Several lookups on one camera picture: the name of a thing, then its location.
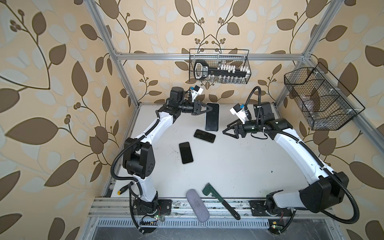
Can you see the black smartphone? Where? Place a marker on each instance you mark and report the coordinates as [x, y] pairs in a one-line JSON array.
[[212, 117], [186, 153], [204, 136]]

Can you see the right black wire basket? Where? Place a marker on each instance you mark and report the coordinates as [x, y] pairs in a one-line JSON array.
[[324, 100]]

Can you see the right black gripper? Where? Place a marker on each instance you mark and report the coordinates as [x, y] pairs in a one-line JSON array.
[[238, 127]]

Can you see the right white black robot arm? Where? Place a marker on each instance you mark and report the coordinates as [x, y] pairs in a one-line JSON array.
[[325, 188]]

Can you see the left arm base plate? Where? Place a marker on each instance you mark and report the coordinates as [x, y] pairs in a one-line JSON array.
[[147, 216]]

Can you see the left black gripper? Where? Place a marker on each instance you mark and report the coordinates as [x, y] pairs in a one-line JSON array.
[[196, 108]]

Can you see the grey felt glasses case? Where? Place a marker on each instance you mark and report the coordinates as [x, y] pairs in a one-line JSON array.
[[197, 205]]

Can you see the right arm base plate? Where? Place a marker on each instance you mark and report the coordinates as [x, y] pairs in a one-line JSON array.
[[281, 218]]

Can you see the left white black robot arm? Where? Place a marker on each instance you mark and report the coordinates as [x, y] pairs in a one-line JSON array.
[[136, 161]]

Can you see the black socket tool set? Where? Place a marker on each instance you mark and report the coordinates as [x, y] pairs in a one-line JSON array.
[[202, 70]]

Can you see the green pipe wrench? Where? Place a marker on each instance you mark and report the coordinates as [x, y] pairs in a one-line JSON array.
[[210, 190]]

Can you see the black wire basket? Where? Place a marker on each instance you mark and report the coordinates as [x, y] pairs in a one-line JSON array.
[[237, 57], [324, 100]]

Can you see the back black wire basket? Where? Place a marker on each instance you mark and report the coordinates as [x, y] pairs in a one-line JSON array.
[[237, 57]]

